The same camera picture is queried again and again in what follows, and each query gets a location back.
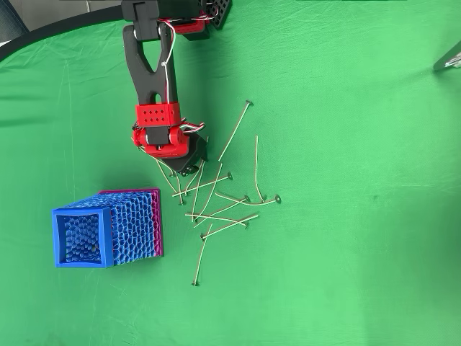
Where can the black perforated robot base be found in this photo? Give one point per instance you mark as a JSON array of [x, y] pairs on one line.
[[221, 12]]

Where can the chrome stand pole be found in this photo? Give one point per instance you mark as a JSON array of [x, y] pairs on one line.
[[450, 57]]

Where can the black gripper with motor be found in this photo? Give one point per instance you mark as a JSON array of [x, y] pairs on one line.
[[194, 157]]

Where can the dark chair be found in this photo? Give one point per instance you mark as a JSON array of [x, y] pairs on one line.
[[9, 21]]

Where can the beige candle wick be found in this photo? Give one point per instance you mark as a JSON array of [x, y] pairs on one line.
[[173, 186], [246, 225], [263, 199], [220, 168], [172, 176], [277, 198], [195, 284], [248, 104], [203, 236], [229, 176], [181, 202], [246, 198]]

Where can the clear plastic stand clamp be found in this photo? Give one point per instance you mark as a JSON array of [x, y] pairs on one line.
[[455, 64]]

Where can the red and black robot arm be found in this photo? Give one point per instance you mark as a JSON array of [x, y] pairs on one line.
[[155, 86]]

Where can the blue and magenta mesh basket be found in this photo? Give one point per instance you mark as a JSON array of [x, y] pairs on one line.
[[106, 234]]

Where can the green cloth with black rim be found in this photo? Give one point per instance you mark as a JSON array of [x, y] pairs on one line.
[[360, 234]]

